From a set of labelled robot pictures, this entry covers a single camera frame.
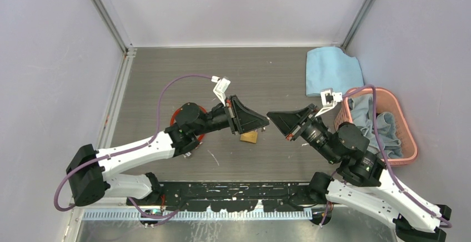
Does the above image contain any light blue cloth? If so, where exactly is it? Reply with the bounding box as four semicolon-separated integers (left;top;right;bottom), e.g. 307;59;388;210
305;47;364;97

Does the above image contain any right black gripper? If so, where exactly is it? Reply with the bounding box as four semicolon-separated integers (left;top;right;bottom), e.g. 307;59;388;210
265;102;339;162

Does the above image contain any white slotted cable duct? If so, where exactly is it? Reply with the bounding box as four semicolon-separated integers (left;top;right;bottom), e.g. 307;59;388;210
82;208;313;221

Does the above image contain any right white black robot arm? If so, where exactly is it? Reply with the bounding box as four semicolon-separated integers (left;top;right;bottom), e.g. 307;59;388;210
267;104;452;241

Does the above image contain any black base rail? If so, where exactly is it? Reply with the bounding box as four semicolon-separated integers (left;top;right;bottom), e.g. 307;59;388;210
134;181;327;213

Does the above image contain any brass padlock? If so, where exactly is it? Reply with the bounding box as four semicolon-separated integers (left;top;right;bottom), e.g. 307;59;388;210
239;128;265;144

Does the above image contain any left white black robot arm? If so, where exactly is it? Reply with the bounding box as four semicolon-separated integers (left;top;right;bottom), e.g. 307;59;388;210
66;95;269;206

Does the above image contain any pink plastic basket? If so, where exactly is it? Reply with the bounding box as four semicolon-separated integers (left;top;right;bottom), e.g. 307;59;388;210
334;87;418;167

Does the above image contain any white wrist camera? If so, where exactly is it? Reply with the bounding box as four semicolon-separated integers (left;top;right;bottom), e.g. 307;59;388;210
315;88;343;117
211;76;231;106

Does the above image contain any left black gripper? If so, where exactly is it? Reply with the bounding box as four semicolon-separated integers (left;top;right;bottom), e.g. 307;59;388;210
192;95;269;137

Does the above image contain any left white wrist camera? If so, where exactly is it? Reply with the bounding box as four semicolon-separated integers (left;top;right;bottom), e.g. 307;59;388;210
211;76;231;106

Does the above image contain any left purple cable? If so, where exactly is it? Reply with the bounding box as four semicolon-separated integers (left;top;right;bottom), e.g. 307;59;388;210
53;74;214;211

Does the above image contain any grey-blue cloth in basket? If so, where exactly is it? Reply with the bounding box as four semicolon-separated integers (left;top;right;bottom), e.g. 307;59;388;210
348;94;403;159

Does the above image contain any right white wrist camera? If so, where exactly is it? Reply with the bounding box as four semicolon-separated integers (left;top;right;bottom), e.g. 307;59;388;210
315;88;343;117

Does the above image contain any red rubber ring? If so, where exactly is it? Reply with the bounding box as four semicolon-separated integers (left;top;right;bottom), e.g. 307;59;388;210
169;105;208;148

